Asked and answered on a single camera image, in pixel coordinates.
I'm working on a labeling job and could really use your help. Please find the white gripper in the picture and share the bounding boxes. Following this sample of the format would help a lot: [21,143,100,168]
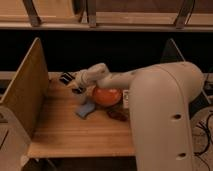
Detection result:
[72,63,109,94]

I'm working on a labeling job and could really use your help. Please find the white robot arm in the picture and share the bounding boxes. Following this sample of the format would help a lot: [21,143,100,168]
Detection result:
[75,62,204,171]

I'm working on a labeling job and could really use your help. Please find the orange ceramic bowl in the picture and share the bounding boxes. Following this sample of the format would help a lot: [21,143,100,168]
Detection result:
[92,87,122,107]

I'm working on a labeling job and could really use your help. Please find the white rectangular eraser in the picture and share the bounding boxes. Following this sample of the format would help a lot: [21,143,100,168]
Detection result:
[123,90,129,109]

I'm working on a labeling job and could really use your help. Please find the black striped small object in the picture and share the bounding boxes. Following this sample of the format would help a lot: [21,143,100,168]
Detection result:
[59,72,75,85]

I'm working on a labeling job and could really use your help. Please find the blue cloth piece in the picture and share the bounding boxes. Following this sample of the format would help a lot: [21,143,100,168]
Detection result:
[75,101,95,119]

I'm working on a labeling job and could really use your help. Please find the dark brown oblong object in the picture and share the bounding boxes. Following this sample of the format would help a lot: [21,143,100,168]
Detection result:
[107,110,127,122]

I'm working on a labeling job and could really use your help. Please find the wooden left divider panel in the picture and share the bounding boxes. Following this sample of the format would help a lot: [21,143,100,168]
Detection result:
[0,38,49,141]

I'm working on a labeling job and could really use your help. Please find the black right divider panel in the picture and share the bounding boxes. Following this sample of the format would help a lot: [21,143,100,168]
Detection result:
[160,38,211,118]

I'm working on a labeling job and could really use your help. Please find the black floor cables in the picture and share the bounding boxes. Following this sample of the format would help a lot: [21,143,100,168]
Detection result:
[193,111,213,171]

